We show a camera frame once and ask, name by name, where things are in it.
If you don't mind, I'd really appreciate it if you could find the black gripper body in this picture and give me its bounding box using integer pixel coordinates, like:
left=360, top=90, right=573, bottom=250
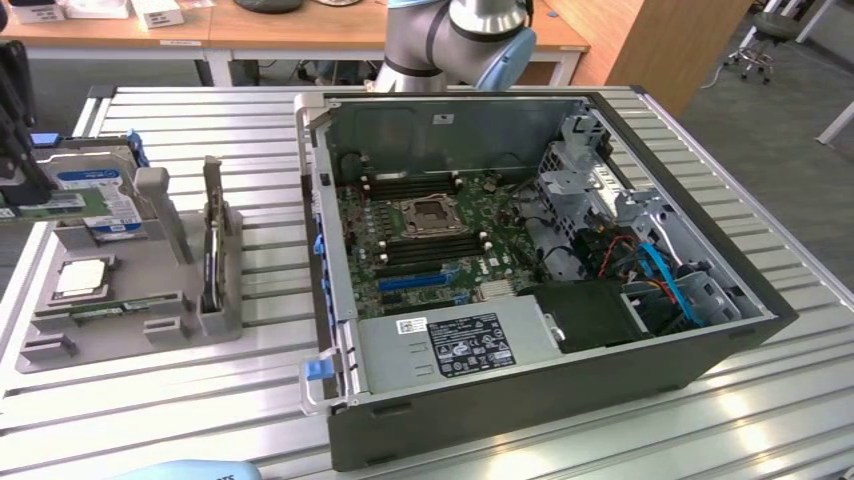
left=0, top=39, right=38, bottom=132

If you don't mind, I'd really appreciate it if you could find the green RAM stick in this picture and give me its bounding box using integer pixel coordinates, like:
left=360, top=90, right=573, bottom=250
left=0, top=192, right=87, bottom=222
left=67, top=296, right=182, bottom=317

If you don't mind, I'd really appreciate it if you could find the black RAM slot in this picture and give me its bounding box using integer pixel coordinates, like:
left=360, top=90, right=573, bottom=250
left=381, top=243, right=490, bottom=260
left=365, top=183, right=462, bottom=194
left=366, top=188, right=464, bottom=201
left=382, top=248, right=493, bottom=266
left=362, top=172, right=460, bottom=182
left=378, top=232, right=486, bottom=249
left=380, top=237, right=489, bottom=254
left=364, top=177, right=461, bottom=188

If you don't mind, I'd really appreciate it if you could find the white cardboard box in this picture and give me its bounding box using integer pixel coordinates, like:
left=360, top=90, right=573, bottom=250
left=65, top=0, right=139, bottom=20
left=129, top=0, right=186, bottom=30
left=10, top=0, right=69, bottom=25

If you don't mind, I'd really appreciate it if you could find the hard disk with blue caddy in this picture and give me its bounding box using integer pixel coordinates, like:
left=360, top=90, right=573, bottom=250
left=29, top=128, right=159, bottom=246

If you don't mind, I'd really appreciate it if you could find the silver CPU chip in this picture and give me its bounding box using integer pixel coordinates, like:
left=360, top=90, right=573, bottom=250
left=50, top=259, right=113, bottom=297

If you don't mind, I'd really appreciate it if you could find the grey parts rack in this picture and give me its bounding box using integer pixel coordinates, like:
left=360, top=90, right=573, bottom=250
left=11, top=167, right=246, bottom=375

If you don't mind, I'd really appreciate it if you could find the graphics card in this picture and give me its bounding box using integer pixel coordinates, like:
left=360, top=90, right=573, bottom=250
left=197, top=155, right=233, bottom=315

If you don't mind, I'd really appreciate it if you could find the dark round object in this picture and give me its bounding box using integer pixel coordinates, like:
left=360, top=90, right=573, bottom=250
left=232, top=0, right=306, bottom=15

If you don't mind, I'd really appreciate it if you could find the black expansion slot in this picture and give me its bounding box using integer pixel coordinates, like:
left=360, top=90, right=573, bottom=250
left=372, top=262, right=442, bottom=281

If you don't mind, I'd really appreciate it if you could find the blue expansion slot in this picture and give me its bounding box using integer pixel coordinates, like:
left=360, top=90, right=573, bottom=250
left=377, top=272, right=450, bottom=294

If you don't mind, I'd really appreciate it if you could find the grey power supply with label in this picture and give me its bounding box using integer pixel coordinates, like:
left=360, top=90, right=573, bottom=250
left=354, top=294, right=569, bottom=396

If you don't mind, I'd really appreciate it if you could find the green motherboard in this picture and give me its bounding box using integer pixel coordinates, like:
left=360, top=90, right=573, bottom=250
left=334, top=171, right=542, bottom=321

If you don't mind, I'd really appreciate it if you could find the metal disk bay cage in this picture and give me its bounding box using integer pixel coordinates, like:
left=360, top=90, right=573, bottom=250
left=530, top=113, right=672, bottom=241

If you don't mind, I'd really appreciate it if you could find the black fan shroud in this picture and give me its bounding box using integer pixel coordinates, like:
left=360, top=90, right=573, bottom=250
left=534, top=279, right=653, bottom=355

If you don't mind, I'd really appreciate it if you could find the black open PC case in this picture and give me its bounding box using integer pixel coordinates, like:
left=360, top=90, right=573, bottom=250
left=292, top=87, right=801, bottom=474

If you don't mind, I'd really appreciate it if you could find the wooden cabinet side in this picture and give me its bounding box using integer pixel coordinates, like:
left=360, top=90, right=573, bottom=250
left=540, top=0, right=755, bottom=120

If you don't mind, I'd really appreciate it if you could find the grey stool chrome base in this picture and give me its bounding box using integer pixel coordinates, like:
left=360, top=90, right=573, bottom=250
left=721, top=11, right=807, bottom=85

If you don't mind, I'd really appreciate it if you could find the white table leg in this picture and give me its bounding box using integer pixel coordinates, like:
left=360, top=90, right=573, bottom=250
left=815, top=98, right=854, bottom=146

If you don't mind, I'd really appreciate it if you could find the wooden desk white frame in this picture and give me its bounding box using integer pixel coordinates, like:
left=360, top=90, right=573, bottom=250
left=206, top=0, right=592, bottom=89
left=0, top=0, right=213, bottom=87

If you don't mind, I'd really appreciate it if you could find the CPU socket with metal frame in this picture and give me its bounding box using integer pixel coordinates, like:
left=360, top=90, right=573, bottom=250
left=394, top=193, right=469, bottom=237

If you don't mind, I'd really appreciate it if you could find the red yellow power wire bundle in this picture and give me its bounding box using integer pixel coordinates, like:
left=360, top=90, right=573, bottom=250
left=594, top=233, right=672, bottom=302

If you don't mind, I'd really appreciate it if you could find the blue SATA wire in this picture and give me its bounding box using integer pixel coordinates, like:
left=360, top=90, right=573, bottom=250
left=635, top=241, right=703, bottom=330

